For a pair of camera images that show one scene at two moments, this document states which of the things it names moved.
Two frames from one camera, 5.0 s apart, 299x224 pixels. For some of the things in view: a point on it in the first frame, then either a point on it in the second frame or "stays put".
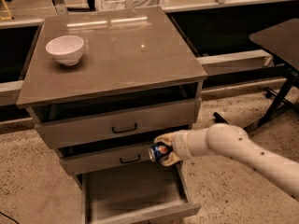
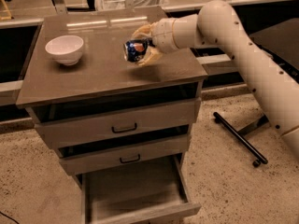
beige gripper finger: x=168 y=139 → x=143 y=33
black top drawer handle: x=125 y=130 stays put
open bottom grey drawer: x=135 y=194 stays put
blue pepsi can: x=159 y=150 → x=134 y=49
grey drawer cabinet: x=100 y=87 stays put
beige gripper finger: x=172 y=159 → x=151 y=55
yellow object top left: x=5 y=15 stays put
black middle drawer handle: x=132 y=161 stays put
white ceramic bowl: x=66 y=49 stays put
